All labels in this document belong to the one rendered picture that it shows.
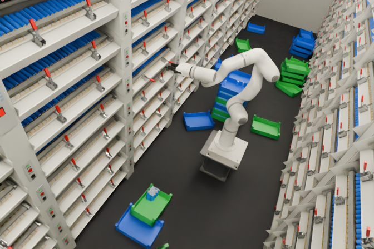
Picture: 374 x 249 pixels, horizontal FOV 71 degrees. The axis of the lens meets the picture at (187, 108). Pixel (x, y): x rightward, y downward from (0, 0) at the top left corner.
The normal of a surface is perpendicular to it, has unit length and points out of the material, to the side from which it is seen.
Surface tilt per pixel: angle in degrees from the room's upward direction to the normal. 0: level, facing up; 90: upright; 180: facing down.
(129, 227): 0
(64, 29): 21
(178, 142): 0
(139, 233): 0
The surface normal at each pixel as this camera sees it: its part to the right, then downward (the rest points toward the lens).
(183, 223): 0.13, -0.72
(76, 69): 0.44, -0.53
